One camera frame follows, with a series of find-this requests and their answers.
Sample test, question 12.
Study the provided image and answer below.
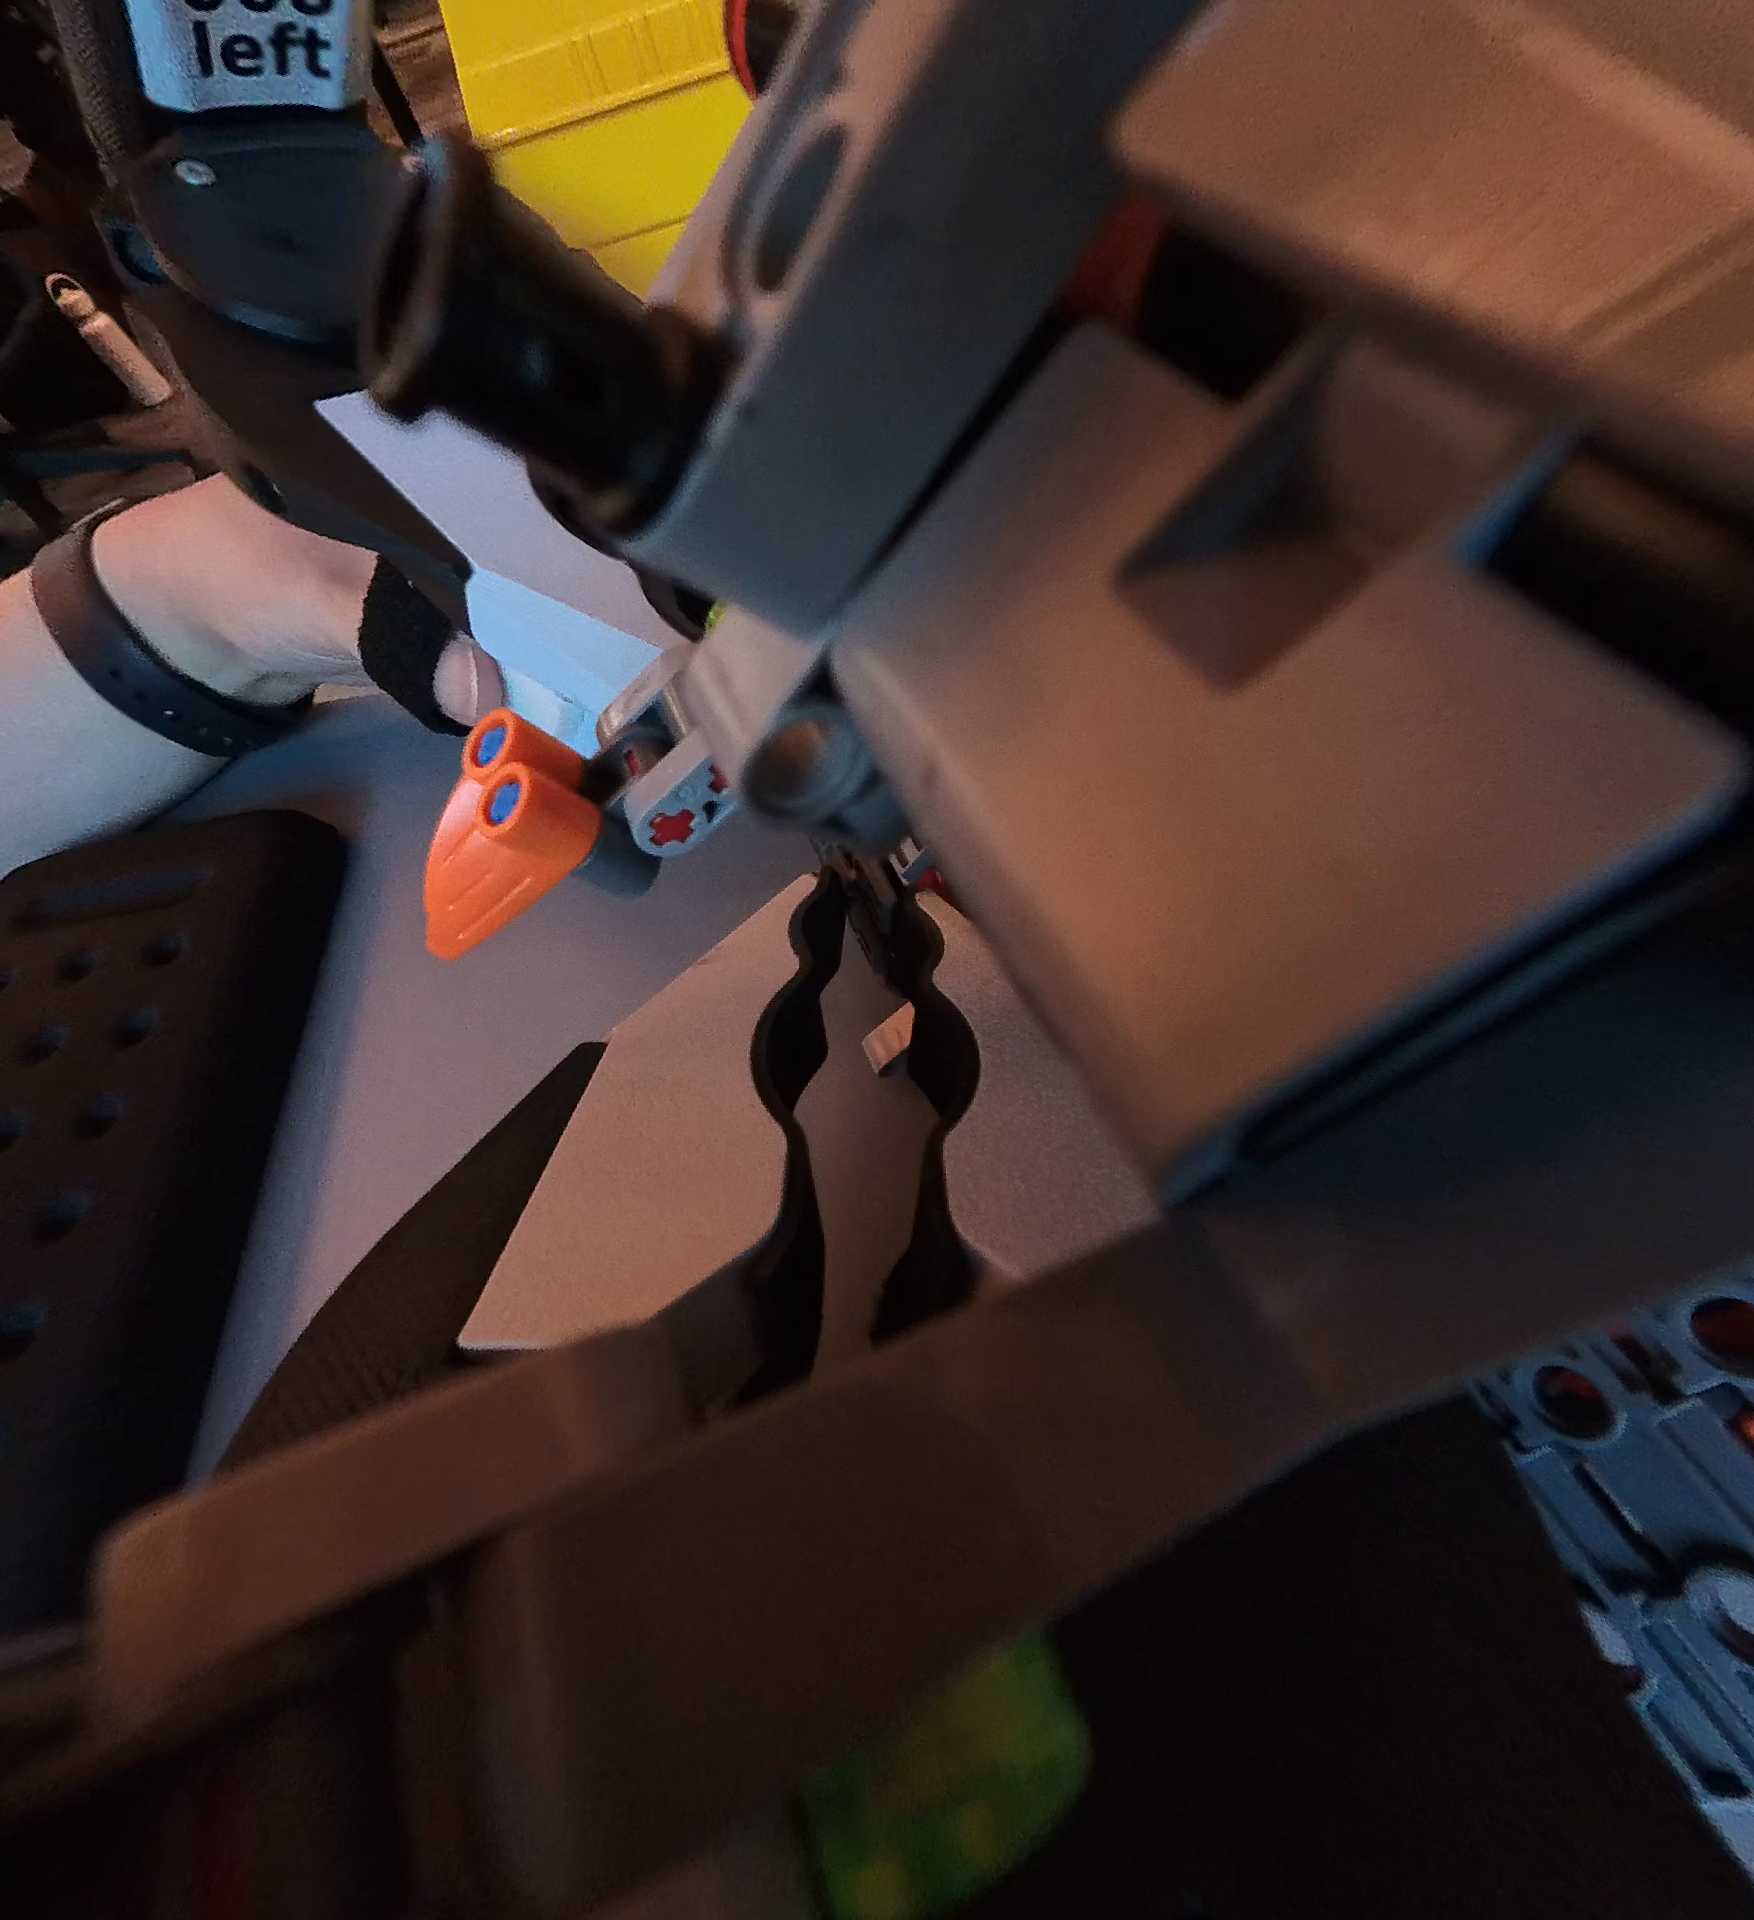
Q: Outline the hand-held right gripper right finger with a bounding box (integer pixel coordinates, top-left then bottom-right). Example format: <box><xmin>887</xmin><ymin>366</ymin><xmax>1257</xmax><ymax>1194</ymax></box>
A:
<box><xmin>847</xmin><ymin>891</ymin><xmax>1168</xmax><ymax>1340</ymax></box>

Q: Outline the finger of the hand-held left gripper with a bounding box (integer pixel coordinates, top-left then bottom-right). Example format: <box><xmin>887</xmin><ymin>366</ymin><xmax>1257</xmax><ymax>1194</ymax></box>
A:
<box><xmin>314</xmin><ymin>388</ymin><xmax>687</xmax><ymax>753</ymax></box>

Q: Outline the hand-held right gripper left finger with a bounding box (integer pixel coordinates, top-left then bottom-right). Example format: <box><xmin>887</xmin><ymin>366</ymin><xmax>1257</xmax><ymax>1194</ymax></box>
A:
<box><xmin>454</xmin><ymin>877</ymin><xmax>847</xmax><ymax>1416</ymax></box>

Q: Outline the grey toy brick spaceship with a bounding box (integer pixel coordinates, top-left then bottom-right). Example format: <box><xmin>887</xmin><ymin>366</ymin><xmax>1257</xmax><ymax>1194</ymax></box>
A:
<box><xmin>88</xmin><ymin>0</ymin><xmax>1754</xmax><ymax>1920</ymax></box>

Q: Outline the person's left forearm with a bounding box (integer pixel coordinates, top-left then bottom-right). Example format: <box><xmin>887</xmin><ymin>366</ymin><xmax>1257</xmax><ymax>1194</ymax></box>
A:
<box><xmin>0</xmin><ymin>567</ymin><xmax>222</xmax><ymax>984</ymax></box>

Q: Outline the grey desk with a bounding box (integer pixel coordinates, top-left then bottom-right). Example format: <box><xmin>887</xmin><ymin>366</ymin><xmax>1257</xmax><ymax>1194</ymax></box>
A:
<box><xmin>184</xmin><ymin>687</ymin><xmax>1168</xmax><ymax>1485</ymax></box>

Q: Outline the person's left hand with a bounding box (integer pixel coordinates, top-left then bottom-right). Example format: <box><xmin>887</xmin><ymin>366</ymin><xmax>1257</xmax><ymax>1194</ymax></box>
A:
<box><xmin>87</xmin><ymin>482</ymin><xmax>507</xmax><ymax>728</ymax></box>

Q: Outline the white bottle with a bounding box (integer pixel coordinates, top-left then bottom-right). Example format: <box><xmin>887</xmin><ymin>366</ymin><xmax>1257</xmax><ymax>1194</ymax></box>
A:
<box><xmin>41</xmin><ymin>269</ymin><xmax>177</xmax><ymax>408</ymax></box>

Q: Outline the yellow plastic box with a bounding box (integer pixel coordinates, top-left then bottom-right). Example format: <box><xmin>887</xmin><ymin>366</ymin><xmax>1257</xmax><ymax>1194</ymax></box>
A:
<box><xmin>433</xmin><ymin>0</ymin><xmax>762</xmax><ymax>303</ymax></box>

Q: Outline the black wristband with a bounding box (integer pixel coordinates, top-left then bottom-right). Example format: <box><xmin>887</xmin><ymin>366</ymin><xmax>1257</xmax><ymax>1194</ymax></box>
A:
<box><xmin>27</xmin><ymin>498</ymin><xmax>319</xmax><ymax>761</ymax></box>

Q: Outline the black studded mat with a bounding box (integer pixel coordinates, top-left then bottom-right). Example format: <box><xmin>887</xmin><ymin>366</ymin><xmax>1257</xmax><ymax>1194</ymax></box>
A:
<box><xmin>0</xmin><ymin>806</ymin><xmax>357</xmax><ymax>1659</ymax></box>

